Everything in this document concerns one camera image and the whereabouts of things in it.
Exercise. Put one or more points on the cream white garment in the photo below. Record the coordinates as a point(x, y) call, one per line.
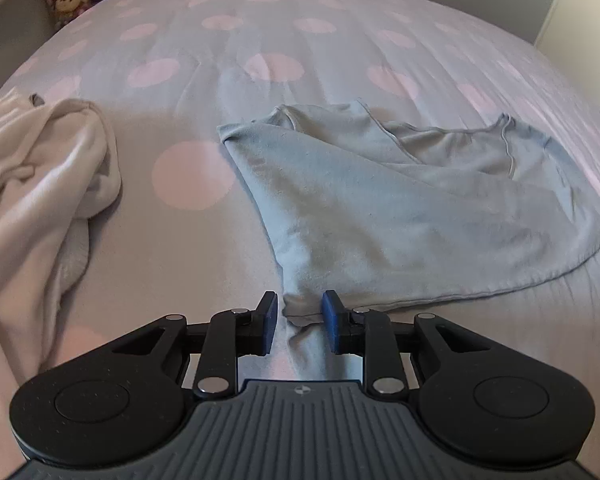
point(40, 175)

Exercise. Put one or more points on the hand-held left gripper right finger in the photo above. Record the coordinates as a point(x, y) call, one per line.
point(330, 322)

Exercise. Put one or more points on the light blue shirt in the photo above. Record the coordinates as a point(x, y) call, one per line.
point(380, 210)

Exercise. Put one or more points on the white door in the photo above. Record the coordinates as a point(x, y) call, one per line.
point(575, 5)

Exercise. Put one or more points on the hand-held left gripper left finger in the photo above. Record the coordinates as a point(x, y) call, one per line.
point(270, 322)

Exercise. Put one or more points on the bed with polka dot sheet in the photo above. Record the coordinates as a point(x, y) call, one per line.
point(180, 260)

